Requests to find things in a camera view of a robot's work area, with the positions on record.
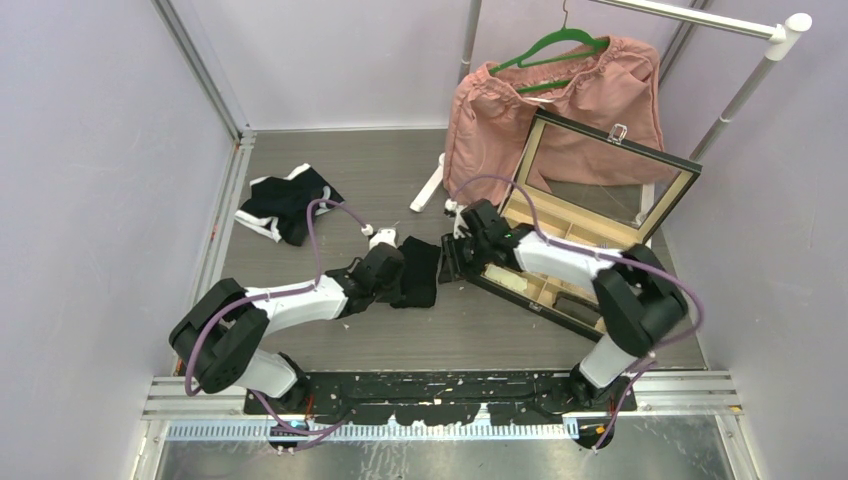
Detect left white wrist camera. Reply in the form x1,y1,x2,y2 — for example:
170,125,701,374
361,224,397,251

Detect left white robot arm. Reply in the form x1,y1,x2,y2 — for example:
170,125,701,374
169,243,405,413

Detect black white-trimmed underwear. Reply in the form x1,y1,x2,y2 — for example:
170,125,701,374
235,163,344,246

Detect white metal clothes rack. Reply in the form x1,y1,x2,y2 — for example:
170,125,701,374
409,0,814,266

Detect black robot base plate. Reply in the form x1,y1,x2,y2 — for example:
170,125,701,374
268,370,636,426

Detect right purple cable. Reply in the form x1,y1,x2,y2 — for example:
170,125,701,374
445,174,706,452

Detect dark rolled underwear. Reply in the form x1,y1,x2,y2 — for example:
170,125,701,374
553,291,602,327

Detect black compartment storage box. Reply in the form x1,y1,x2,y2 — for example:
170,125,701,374
465,109,702,342

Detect plain black underwear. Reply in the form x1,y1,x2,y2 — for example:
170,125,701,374
390,236,441,309

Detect cream rolled underwear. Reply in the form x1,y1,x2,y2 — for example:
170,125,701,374
483,264,528,293

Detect pink hanging shorts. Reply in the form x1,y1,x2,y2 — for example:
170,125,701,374
443,36,674,205

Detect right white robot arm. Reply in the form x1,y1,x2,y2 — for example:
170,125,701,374
443,200,688,409

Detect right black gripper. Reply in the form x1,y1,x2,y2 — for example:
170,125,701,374
439,230,491,283

